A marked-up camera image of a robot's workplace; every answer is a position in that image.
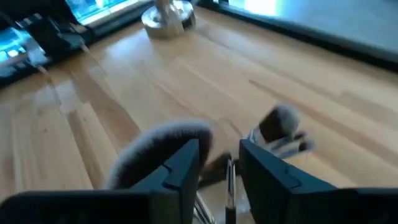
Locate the large fluffy powder brush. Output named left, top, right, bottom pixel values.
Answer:
left=104, top=119, right=215, bottom=191

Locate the black aluminium table frame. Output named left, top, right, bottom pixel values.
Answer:
left=0, top=0, right=398, bottom=91

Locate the medium fluffy makeup brush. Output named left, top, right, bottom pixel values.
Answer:
left=247, top=103, right=315, bottom=159

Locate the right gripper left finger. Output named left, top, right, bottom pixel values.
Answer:
left=0, top=138, right=200, bottom=224

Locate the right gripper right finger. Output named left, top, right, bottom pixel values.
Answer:
left=238, top=138, right=398, bottom=224

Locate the table lamp white shade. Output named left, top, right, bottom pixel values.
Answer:
left=141, top=0, right=197, bottom=40

